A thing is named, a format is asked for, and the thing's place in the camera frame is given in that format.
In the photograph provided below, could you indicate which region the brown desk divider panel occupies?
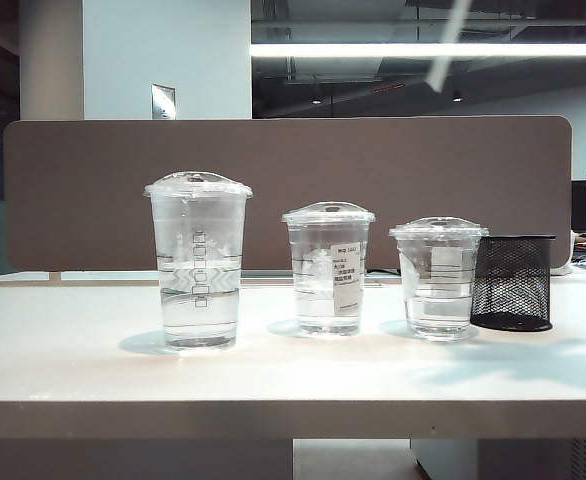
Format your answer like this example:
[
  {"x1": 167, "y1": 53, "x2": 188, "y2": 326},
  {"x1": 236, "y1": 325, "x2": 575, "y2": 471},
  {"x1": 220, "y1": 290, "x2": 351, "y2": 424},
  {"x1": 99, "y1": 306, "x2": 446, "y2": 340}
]
[{"x1": 3, "y1": 115, "x2": 575, "y2": 274}]

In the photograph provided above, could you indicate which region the black mesh pen holder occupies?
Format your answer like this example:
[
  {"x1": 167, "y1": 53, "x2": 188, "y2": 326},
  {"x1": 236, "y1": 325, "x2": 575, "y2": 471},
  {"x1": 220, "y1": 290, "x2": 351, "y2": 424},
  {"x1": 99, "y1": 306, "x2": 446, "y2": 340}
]
[{"x1": 469, "y1": 234, "x2": 558, "y2": 333}]

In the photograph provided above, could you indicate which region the medium clear cup with label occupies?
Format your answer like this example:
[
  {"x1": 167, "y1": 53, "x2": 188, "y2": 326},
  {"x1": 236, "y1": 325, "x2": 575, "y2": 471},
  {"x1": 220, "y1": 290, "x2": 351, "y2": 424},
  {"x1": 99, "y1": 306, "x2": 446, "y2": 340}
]
[{"x1": 280, "y1": 200, "x2": 377, "y2": 338}]

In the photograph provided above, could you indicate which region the framed sign on pillar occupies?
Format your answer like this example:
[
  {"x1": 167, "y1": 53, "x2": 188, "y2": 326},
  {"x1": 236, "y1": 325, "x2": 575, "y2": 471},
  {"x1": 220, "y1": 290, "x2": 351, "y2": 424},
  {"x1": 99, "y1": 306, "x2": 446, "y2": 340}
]
[{"x1": 150, "y1": 83, "x2": 177, "y2": 122}]

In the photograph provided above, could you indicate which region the long ceiling light strip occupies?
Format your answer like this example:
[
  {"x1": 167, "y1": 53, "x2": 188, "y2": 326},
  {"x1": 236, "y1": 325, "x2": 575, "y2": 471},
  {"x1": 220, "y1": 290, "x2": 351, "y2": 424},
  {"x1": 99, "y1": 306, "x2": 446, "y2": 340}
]
[{"x1": 248, "y1": 41, "x2": 586, "y2": 59}]

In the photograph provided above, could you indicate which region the black computer monitor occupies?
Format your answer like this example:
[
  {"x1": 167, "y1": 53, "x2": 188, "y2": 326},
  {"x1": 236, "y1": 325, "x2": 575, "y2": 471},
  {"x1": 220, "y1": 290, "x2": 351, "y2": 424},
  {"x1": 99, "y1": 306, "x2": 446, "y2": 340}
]
[{"x1": 570, "y1": 180, "x2": 586, "y2": 234}]

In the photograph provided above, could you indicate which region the small clear plastic cup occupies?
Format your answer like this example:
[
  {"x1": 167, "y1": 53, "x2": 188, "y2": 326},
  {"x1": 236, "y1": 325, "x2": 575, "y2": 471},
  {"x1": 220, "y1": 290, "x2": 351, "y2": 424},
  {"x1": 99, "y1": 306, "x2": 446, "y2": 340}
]
[{"x1": 387, "y1": 215, "x2": 491, "y2": 344}]

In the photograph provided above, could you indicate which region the large clear plastic cup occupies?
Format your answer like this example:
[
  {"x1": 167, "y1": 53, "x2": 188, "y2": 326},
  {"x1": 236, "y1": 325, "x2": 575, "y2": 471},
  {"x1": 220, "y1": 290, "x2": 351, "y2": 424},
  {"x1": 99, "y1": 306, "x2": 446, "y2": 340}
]
[{"x1": 143, "y1": 170, "x2": 255, "y2": 354}]

